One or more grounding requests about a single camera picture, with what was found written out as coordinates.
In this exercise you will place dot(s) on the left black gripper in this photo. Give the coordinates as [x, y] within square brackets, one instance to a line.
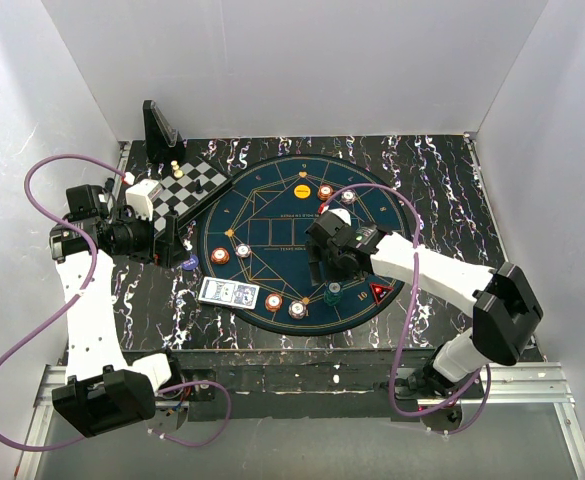
[127, 216]

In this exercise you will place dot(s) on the blue chip stack top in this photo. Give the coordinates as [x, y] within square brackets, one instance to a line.
[348, 197]

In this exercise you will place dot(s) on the red chip stack top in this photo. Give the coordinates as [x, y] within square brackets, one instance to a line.
[325, 192]

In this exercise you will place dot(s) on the playing card deck box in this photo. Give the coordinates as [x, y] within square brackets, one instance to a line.
[228, 293]

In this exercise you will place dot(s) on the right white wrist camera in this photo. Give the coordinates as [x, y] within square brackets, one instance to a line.
[343, 214]

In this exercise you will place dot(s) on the red triangle big blind button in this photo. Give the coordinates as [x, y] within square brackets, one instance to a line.
[380, 292]

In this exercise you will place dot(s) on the red chip stack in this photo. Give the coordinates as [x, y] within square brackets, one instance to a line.
[273, 302]
[325, 192]
[220, 256]

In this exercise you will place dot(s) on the orange dealer button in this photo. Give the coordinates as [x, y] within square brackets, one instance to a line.
[302, 191]

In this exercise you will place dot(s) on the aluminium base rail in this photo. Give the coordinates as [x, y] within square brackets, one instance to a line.
[528, 429]

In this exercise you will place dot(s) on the red chip stack bottom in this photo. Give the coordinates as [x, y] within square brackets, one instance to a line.
[273, 302]

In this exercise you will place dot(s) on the blue small blind button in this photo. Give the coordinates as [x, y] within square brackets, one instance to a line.
[191, 263]

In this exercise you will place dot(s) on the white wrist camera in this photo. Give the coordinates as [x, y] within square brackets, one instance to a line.
[343, 214]
[140, 197]

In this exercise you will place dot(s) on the red chip stack left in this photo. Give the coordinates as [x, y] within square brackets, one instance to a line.
[220, 256]

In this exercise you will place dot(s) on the green chip stack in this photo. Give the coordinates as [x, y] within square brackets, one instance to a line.
[332, 294]

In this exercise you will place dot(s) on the cream chess pawn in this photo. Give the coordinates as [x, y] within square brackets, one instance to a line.
[177, 172]

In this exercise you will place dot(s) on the round blue poker mat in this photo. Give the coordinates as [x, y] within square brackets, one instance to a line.
[262, 211]

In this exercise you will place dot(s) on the black white chessboard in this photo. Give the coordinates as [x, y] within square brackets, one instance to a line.
[179, 197]

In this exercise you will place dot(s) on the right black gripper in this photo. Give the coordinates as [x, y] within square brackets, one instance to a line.
[316, 255]

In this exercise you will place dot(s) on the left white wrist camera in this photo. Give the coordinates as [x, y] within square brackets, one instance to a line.
[140, 197]

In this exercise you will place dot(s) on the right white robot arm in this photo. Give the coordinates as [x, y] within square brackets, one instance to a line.
[500, 302]

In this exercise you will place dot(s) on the black card holder stand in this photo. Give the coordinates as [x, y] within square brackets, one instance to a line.
[163, 142]

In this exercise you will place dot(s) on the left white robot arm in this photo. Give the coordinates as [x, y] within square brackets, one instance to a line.
[103, 391]

